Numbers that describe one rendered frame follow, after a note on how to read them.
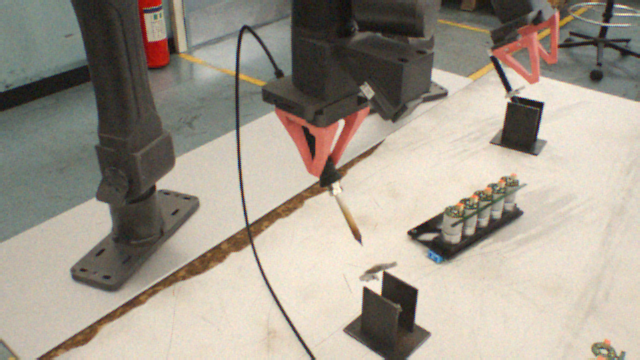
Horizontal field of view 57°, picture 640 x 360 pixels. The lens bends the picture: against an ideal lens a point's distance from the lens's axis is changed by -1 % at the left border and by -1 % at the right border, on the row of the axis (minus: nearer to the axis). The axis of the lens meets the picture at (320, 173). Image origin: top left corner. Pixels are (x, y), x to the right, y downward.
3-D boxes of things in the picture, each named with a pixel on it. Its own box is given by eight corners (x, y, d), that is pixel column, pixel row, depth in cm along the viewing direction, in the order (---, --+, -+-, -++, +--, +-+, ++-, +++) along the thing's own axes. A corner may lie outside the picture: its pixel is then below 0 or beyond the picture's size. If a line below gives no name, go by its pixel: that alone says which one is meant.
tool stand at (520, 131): (511, 153, 106) (484, 98, 105) (564, 137, 100) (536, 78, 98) (501, 167, 102) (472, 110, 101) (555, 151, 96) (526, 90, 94)
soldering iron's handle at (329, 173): (333, 181, 63) (279, 71, 62) (347, 176, 61) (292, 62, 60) (316, 190, 61) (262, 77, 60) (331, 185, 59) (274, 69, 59)
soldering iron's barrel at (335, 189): (358, 237, 63) (332, 182, 62) (368, 235, 62) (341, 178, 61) (349, 243, 62) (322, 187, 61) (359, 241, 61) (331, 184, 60)
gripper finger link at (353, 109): (368, 170, 62) (372, 85, 57) (320, 198, 57) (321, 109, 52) (320, 147, 66) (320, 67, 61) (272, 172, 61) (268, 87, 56)
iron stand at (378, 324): (392, 334, 69) (357, 260, 69) (449, 335, 63) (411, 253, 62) (358, 365, 66) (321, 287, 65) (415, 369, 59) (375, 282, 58)
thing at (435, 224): (447, 265, 75) (448, 258, 74) (405, 238, 79) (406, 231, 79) (523, 218, 83) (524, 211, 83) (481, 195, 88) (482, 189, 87)
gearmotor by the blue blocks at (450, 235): (436, 242, 77) (440, 209, 74) (448, 235, 78) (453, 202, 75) (451, 252, 75) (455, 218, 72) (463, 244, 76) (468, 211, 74)
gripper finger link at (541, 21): (576, 51, 96) (553, -1, 95) (565, 65, 91) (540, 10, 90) (538, 66, 101) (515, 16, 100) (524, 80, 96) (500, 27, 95)
